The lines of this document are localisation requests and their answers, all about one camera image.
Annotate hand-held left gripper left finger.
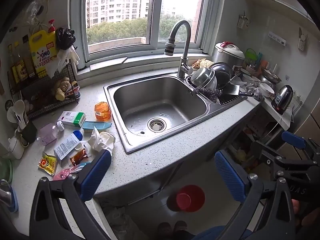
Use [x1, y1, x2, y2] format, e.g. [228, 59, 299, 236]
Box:
[29, 149, 118, 240]

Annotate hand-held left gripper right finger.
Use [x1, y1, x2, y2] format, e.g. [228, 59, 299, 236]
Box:
[214, 150, 297, 240]

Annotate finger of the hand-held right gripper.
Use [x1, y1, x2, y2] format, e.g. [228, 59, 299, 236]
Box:
[281, 131, 320, 160]
[251, 140, 318, 175]

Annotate brown sauce packet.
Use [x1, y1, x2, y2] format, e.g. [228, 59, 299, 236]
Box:
[69, 148, 89, 167]

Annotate white tissue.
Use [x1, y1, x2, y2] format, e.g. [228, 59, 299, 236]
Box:
[87, 127, 116, 154]

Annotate red plastic bin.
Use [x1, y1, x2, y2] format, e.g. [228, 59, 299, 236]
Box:
[167, 185, 206, 212]

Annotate white and green box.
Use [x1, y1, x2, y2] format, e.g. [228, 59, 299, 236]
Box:
[58, 111, 87, 127]

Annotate person's right hand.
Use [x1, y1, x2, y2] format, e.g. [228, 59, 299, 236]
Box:
[292, 201, 320, 228]

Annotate pink wrapper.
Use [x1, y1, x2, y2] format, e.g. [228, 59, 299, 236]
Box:
[52, 162, 92, 181]

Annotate white and blue printed box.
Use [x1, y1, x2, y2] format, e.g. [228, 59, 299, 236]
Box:
[54, 132, 82, 167]

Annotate electric kettle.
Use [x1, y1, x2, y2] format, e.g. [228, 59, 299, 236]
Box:
[271, 85, 294, 115]

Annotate blue scrub brush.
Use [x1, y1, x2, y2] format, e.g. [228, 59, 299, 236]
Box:
[82, 121, 112, 133]

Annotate yellow and red sauce packet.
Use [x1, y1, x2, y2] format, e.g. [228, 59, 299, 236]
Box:
[37, 152, 58, 176]

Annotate white plastic bag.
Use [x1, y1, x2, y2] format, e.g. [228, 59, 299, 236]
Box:
[105, 205, 148, 240]

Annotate white ceramic bowl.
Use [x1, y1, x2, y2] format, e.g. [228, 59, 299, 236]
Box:
[259, 83, 275, 98]

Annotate person's blue jeans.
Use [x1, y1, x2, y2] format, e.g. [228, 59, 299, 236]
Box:
[195, 226, 253, 240]

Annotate orange plastic jar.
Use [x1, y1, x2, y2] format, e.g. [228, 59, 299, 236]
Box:
[94, 102, 111, 122]

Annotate clear purple bottle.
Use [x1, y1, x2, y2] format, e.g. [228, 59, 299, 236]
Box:
[37, 121, 65, 145]

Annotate steel pot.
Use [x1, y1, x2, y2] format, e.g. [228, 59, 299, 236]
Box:
[261, 69, 282, 84]

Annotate person's right shoe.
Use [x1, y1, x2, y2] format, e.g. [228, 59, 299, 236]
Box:
[174, 220, 188, 236]

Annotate person's shoe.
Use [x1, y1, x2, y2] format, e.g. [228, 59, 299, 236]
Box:
[157, 222, 173, 237]
[174, 220, 188, 236]

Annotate sink drain strainer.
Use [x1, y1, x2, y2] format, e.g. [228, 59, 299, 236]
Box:
[147, 117, 166, 132]

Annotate dark utensil mug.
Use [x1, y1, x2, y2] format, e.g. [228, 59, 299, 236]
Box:
[16, 120, 38, 144]

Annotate cleaver knife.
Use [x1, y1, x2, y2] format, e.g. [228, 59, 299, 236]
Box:
[220, 84, 255, 98]

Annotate white ceramic pot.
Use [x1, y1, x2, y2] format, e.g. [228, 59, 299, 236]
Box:
[7, 136, 25, 160]

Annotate person's left shoe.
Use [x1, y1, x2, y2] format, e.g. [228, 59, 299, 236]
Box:
[157, 222, 173, 237]

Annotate blue coaster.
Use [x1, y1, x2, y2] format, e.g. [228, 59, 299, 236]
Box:
[7, 182, 19, 212]

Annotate green tray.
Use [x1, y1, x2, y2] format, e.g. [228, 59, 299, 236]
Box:
[0, 159, 13, 183]

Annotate steel wool scrubber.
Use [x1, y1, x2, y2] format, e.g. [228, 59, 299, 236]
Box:
[194, 85, 223, 103]

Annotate red snack packet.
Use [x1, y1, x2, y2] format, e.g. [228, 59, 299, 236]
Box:
[66, 80, 80, 98]

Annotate ginger root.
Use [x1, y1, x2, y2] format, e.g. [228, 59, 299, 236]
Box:
[54, 77, 72, 101]

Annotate small steel pitcher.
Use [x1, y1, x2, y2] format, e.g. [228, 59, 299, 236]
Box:
[0, 187, 13, 205]

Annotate green plastic basket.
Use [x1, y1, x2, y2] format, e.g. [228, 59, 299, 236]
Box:
[245, 49, 258, 67]

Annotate black pan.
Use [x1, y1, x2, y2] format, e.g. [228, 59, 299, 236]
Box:
[209, 62, 234, 89]

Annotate stainless steel sink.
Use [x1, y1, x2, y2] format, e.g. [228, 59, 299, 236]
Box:
[103, 71, 248, 155]

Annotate large white serving spoon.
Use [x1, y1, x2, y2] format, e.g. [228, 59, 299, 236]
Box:
[14, 99, 29, 130]

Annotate stainless steel bowl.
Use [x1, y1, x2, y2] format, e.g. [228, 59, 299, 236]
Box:
[190, 67, 217, 90]

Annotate small white serving spoon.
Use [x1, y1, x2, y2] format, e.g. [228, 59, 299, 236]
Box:
[6, 106, 16, 123]

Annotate steel rice cooker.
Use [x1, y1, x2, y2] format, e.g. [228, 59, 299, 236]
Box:
[212, 41, 245, 68]

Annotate beige dish cloth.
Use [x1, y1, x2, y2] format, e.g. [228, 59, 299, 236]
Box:
[192, 58, 215, 69]

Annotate translucent white plastic gloves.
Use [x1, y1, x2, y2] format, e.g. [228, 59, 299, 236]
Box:
[46, 46, 80, 79]

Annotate yellow label sauce bottle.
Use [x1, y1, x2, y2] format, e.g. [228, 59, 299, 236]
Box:
[10, 41, 28, 84]

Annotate steel gooseneck faucet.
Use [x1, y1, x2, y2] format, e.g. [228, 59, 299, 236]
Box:
[164, 20, 194, 78]

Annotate yellow detergent bottle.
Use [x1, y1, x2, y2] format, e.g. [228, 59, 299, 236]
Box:
[29, 19, 59, 74]

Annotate dark glass bottle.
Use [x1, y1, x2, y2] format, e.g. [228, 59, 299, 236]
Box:
[22, 34, 37, 78]

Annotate black plastic bag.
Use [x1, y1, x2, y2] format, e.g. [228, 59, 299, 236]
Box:
[55, 27, 76, 50]

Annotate clear plastic bag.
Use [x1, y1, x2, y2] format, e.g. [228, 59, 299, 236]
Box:
[25, 0, 52, 30]

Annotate white wall utensil holder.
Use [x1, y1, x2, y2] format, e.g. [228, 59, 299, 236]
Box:
[297, 27, 308, 50]
[237, 11, 250, 29]

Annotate black wire rack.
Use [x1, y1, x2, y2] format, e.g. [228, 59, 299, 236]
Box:
[7, 57, 80, 120]

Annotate white wall power strip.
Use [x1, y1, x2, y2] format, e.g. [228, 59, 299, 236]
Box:
[268, 32, 287, 46]

